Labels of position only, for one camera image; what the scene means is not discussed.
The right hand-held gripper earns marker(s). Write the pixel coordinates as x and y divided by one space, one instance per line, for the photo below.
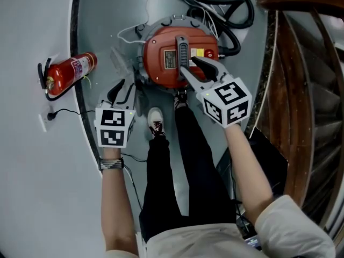
228 101

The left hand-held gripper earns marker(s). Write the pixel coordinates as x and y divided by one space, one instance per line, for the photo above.
113 128

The red vacuum cleaner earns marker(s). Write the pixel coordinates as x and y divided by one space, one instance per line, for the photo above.
158 58

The person's right forearm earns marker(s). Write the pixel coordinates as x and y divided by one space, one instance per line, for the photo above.
247 171

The person's left forearm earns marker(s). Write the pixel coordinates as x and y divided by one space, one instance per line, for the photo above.
118 203

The person's right white sneaker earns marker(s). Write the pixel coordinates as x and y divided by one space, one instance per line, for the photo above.
180 101

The person's white sneaker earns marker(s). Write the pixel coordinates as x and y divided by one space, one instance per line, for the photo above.
180 101
156 120

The person's left white sneaker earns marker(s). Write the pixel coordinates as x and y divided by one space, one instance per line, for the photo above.
156 120

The red fire extinguisher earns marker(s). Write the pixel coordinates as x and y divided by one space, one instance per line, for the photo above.
67 71

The brown wooden staircase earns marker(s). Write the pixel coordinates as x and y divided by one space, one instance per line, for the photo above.
295 90

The person's black trousers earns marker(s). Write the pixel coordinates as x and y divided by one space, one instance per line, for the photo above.
193 171

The black storage case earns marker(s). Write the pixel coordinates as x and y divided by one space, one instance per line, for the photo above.
263 154

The person's white shirt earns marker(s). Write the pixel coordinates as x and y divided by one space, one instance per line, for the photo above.
215 243

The small screen device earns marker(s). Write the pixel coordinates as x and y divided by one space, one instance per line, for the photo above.
252 243

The white wall socket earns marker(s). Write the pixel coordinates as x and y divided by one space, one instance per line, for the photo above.
44 124

